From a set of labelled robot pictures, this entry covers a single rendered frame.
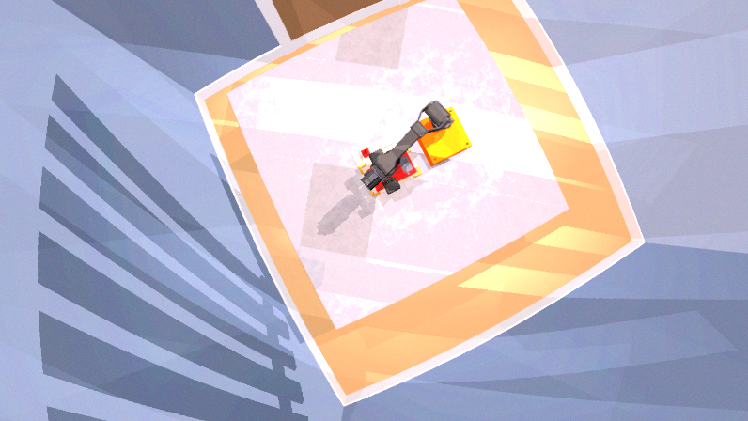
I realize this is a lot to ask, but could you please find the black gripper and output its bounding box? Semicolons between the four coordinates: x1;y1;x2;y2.
368;149;401;195

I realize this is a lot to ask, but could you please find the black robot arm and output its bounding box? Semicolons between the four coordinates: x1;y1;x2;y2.
361;100;454;191

